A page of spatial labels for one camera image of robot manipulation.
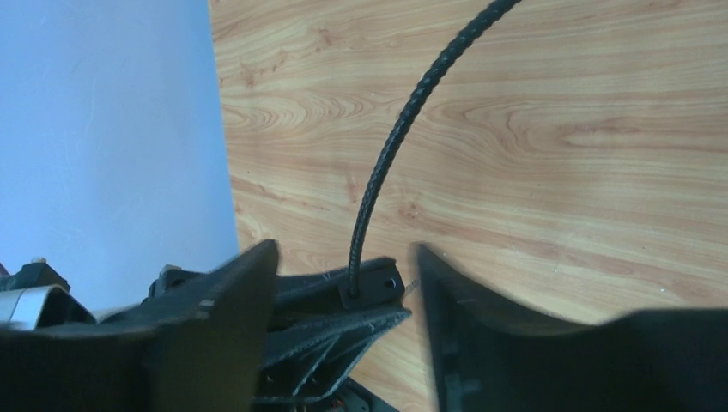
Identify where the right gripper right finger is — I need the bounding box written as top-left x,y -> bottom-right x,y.
415,244 -> 727,411

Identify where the black cable lock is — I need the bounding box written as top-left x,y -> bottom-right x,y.
275,1 -> 517,311

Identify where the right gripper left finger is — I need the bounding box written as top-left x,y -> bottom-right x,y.
1,240 -> 279,411

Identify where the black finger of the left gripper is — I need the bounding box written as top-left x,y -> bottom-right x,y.
253,305 -> 411,405

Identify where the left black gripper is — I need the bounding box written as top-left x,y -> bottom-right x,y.
1,259 -> 194,327

